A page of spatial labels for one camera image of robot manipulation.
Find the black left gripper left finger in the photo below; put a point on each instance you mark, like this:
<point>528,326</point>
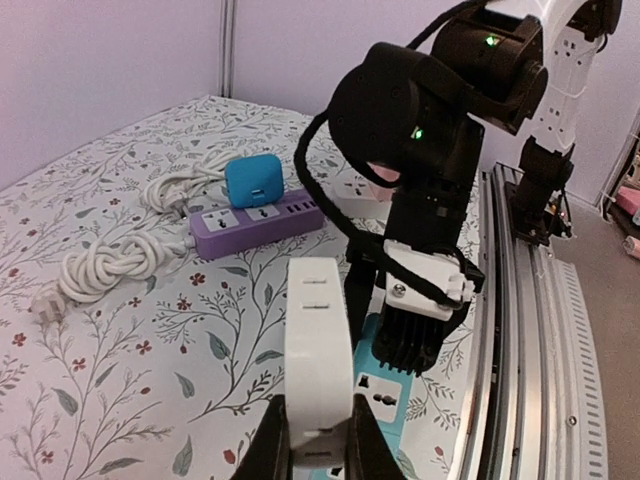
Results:
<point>269,456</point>

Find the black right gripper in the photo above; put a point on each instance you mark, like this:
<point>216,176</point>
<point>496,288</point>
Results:
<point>412,327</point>

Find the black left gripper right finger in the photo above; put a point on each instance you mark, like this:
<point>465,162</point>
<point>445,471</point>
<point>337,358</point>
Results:
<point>368,456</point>

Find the teal power strip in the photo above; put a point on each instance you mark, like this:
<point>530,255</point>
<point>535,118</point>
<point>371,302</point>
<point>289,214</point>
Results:
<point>387,393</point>

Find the white plug adapter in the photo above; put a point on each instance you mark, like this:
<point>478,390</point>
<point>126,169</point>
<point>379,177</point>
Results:
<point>318,363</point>

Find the white power strip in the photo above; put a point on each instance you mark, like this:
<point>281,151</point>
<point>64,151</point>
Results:
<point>359,198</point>

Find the blue plug adapter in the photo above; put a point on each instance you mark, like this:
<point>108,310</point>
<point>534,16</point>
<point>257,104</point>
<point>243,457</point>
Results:
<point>254,181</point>

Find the light pink cube socket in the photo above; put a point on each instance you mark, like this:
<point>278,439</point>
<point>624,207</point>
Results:
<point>376,192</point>

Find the purple power strip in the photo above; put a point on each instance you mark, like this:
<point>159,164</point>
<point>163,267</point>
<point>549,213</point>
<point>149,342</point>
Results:
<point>226,231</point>

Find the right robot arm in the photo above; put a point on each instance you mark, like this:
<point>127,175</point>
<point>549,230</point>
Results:
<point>411,118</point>

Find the floral patterned table mat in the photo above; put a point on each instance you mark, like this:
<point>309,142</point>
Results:
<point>167,377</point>

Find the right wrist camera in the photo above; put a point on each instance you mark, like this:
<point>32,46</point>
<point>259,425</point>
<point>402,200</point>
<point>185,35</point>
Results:
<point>440,269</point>

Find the aluminium front rail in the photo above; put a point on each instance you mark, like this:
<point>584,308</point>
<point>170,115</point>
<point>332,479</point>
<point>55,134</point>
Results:
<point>533,408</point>

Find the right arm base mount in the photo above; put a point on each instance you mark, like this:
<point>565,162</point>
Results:
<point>554,220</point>

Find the right aluminium frame post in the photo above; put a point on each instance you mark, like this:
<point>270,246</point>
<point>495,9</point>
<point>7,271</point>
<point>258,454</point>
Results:
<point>227,44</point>

